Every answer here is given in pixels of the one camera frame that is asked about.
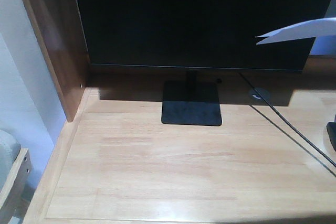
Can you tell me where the wooden desk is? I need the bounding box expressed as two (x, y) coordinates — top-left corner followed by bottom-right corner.
(24, 0), (335, 223)

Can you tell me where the black keyboard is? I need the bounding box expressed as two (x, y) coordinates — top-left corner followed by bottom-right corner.
(326, 119), (336, 151)

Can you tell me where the black monitor cable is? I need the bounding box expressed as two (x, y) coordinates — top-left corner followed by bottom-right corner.
(239, 72), (336, 169)

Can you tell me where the black computer monitor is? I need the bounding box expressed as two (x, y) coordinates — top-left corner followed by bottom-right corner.
(77, 0), (331, 126)

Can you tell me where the white paper sheet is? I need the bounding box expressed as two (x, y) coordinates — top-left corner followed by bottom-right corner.
(256, 17), (335, 45)

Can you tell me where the beige wooden chair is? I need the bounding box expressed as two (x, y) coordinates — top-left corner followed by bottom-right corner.
(1, 130), (32, 223)

